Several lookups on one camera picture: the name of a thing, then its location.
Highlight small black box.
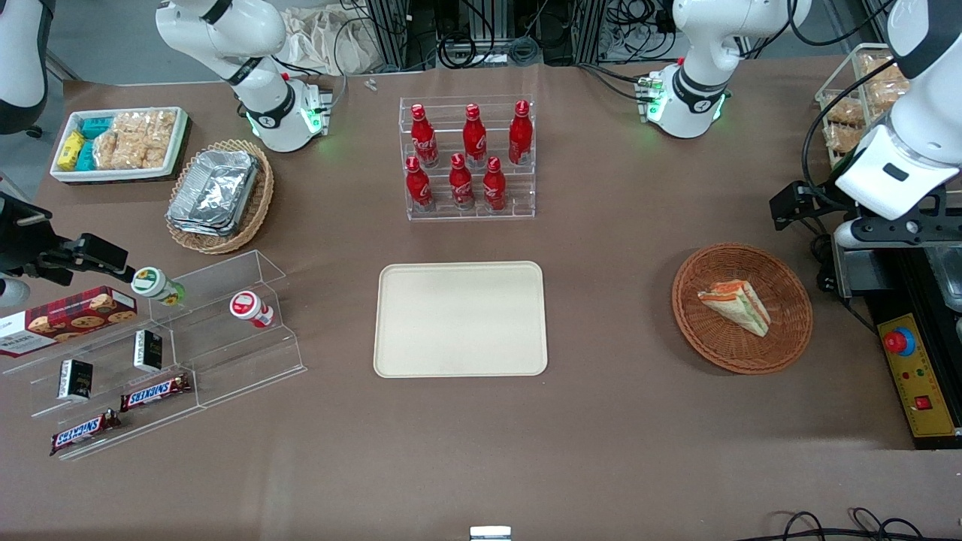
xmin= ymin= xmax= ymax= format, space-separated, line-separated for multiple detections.
xmin=134 ymin=330 xmax=164 ymax=373
xmin=58 ymin=359 xmax=94 ymax=400

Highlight red cola bottle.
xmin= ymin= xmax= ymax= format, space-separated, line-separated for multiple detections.
xmin=410 ymin=104 xmax=440 ymax=168
xmin=462 ymin=104 xmax=488 ymax=168
xmin=508 ymin=100 xmax=534 ymax=166
xmin=483 ymin=156 xmax=508 ymax=213
xmin=449 ymin=153 xmax=476 ymax=211
xmin=406 ymin=156 xmax=434 ymax=213

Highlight black base cables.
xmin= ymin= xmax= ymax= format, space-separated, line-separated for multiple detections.
xmin=577 ymin=62 xmax=656 ymax=103

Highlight clear plastic container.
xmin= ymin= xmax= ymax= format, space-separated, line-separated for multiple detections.
xmin=930 ymin=244 xmax=962 ymax=310

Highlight Snickers chocolate bar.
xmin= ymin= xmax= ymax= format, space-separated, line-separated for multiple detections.
xmin=120 ymin=373 xmax=192 ymax=413
xmin=50 ymin=410 xmax=123 ymax=457

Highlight yellow snack packet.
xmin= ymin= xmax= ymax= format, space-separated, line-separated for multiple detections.
xmin=58 ymin=131 xmax=86 ymax=171

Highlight cream plastic serving tray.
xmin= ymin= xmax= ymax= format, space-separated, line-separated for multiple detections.
xmin=374 ymin=261 xmax=549 ymax=378

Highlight black floor cables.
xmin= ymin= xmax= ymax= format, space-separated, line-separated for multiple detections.
xmin=752 ymin=508 xmax=949 ymax=541

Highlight white wire snack rack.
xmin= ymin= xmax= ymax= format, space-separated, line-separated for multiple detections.
xmin=815 ymin=43 xmax=915 ymax=171

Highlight bagged crackers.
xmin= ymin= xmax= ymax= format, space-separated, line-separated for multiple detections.
xmin=859 ymin=55 xmax=912 ymax=115
xmin=822 ymin=96 xmax=867 ymax=153

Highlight yellow control panel box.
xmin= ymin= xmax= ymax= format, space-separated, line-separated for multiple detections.
xmin=877 ymin=313 xmax=962 ymax=440

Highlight beige cloth bag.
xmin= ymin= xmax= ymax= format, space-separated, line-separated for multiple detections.
xmin=286 ymin=5 xmax=381 ymax=76

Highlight red capped yogurt bottle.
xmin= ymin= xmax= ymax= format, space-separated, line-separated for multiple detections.
xmin=229 ymin=291 xmax=276 ymax=329

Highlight black camera cable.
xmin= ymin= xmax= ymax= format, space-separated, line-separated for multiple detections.
xmin=800 ymin=71 xmax=900 ymax=200

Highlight oval wicker basket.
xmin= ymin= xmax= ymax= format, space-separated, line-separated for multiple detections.
xmin=165 ymin=139 xmax=275 ymax=255

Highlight clear rice cracker bag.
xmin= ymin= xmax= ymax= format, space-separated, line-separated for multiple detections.
xmin=143 ymin=110 xmax=178 ymax=168
xmin=92 ymin=113 xmax=149 ymax=171

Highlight coiled black cables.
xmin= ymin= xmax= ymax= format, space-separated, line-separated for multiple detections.
xmin=434 ymin=26 xmax=543 ymax=70

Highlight white rectangular snack tray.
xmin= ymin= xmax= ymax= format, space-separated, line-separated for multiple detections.
xmin=50 ymin=107 xmax=189 ymax=184

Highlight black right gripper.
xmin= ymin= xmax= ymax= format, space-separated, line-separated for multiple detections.
xmin=0 ymin=192 xmax=73 ymax=285

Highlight triangle sandwich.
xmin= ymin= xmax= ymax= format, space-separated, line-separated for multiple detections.
xmin=697 ymin=280 xmax=772 ymax=337

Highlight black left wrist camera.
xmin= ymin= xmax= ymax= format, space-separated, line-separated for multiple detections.
xmin=770 ymin=180 xmax=833 ymax=231

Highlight round brown wicker basket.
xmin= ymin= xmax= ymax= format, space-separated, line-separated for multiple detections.
xmin=671 ymin=242 xmax=814 ymax=375

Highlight green capped yogurt bottle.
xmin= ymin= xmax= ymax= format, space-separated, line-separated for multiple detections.
xmin=131 ymin=267 xmax=186 ymax=307

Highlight grey metal plate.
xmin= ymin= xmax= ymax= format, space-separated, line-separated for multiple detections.
xmin=832 ymin=248 xmax=877 ymax=300

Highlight clear acrylic step shelf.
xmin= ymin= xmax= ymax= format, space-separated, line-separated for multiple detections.
xmin=0 ymin=249 xmax=307 ymax=461

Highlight red cookie box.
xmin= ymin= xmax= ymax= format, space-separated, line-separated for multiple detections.
xmin=0 ymin=286 xmax=139 ymax=358

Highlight black equipment stand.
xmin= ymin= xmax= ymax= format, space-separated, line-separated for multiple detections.
xmin=857 ymin=244 xmax=962 ymax=452

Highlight clear acrylic bottle rack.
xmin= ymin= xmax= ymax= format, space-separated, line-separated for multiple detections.
xmin=398 ymin=95 xmax=537 ymax=222

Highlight stacked aluminium foil containers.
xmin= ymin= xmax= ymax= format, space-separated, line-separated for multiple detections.
xmin=167 ymin=149 xmax=261 ymax=238

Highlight white rounded housing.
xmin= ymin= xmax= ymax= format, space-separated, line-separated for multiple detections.
xmin=0 ymin=277 xmax=32 ymax=310

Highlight aluminium frame post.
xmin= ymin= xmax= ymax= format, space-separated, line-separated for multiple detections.
xmin=367 ymin=0 xmax=423 ymax=70

